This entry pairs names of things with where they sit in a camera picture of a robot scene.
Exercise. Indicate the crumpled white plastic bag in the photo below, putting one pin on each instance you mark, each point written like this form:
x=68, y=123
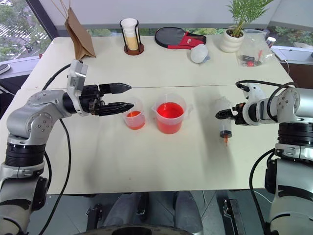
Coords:
x=199, y=54

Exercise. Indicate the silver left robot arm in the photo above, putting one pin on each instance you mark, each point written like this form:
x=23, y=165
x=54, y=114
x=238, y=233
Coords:
x=27, y=115

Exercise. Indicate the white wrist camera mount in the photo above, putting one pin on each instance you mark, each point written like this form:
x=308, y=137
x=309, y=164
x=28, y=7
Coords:
x=254, y=98
x=76, y=73

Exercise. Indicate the white ribbed plant pot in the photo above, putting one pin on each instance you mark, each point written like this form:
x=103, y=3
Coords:
x=231, y=42

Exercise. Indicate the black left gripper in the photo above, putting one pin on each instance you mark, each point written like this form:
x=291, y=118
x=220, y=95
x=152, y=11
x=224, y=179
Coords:
x=89, y=99

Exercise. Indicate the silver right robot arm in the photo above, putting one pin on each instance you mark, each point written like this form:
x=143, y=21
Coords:
x=296, y=171

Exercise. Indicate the black and red paddle case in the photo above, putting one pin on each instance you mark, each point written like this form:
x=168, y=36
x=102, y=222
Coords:
x=171, y=36

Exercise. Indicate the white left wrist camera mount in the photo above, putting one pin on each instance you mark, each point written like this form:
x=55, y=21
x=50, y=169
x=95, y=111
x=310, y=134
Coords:
x=76, y=73

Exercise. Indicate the paper cup stack in holder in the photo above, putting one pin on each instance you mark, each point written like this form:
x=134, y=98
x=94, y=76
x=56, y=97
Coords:
x=134, y=50

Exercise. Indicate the clear syringe with orange tip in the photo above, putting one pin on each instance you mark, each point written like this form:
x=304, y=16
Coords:
x=225, y=128

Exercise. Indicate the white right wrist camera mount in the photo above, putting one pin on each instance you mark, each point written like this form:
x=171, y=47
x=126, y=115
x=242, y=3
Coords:
x=254, y=98

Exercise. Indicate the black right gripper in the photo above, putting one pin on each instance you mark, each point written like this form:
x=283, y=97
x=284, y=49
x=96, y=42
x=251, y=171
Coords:
x=238, y=115

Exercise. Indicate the clear plastic bag with parts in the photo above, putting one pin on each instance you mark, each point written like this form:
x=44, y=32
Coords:
x=254, y=51

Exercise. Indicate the large clear measuring cup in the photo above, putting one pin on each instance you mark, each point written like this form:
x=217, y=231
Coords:
x=170, y=117

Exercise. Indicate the green palm plant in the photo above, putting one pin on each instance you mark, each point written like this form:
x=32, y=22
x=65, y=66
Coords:
x=244, y=12

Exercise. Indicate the black metal bracket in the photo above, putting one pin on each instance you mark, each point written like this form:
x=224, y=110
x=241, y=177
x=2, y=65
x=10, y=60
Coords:
x=94, y=213
x=232, y=215

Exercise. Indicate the small clear measuring cup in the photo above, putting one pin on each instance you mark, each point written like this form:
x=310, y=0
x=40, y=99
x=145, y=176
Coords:
x=134, y=117

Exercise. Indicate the brown paper bag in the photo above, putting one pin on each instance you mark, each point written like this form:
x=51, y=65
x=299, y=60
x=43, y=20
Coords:
x=79, y=36

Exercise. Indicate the small white cup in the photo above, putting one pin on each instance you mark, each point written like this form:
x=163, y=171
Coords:
x=271, y=42

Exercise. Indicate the stack of white paper cups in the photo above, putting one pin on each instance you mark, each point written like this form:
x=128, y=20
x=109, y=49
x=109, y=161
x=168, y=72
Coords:
x=129, y=31

